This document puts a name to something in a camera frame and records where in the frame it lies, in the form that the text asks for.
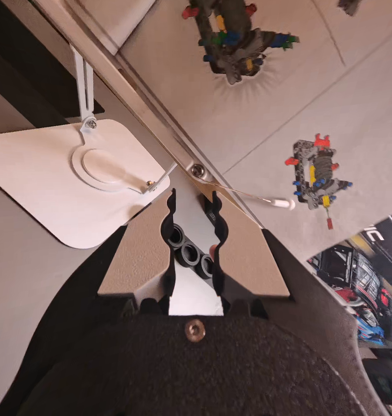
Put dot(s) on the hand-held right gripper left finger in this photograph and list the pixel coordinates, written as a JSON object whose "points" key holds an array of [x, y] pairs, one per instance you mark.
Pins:
{"points": [[137, 260]]}

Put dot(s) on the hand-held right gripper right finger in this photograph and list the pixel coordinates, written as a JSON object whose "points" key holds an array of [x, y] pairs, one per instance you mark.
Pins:
{"points": [[251, 263]]}

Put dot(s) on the lego instruction booklet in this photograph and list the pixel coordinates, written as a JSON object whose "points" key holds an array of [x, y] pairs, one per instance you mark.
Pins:
{"points": [[312, 97]]}

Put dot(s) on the black lego tire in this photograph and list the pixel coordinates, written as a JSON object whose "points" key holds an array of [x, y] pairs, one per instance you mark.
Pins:
{"points": [[203, 271], [198, 256], [182, 237]]}

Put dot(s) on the black lego set box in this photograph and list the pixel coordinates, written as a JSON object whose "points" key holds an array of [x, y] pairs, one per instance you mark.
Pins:
{"points": [[361, 276]]}

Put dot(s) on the white book stand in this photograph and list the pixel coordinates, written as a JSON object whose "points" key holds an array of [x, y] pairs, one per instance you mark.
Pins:
{"points": [[36, 169]]}

